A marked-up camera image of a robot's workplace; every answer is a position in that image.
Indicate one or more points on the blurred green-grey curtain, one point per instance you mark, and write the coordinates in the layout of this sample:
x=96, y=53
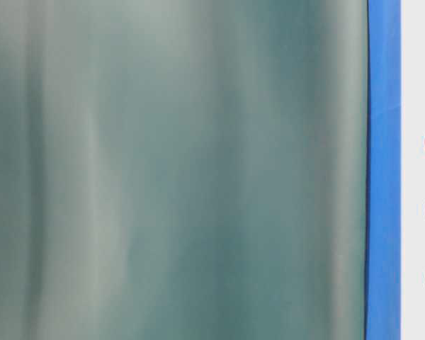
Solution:
x=183, y=169

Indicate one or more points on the blue table cloth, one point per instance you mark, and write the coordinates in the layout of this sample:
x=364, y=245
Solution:
x=383, y=239

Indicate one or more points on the white base board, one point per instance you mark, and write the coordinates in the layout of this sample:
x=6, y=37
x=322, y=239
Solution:
x=413, y=170

